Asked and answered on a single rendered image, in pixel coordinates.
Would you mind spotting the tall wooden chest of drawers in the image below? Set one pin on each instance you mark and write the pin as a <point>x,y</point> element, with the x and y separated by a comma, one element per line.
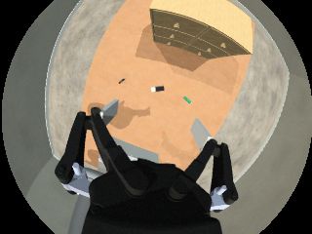
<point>220,15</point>

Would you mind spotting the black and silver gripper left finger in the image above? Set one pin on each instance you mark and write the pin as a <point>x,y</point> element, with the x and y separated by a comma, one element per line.
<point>70,168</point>

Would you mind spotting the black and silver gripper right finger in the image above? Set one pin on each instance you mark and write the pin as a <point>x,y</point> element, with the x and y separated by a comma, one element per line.
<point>223,191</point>

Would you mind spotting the brown wooden drawer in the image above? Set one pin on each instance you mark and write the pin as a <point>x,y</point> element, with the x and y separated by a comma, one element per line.
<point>178,22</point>
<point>172,34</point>
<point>217,38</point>
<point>169,42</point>
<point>199,52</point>
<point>210,48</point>

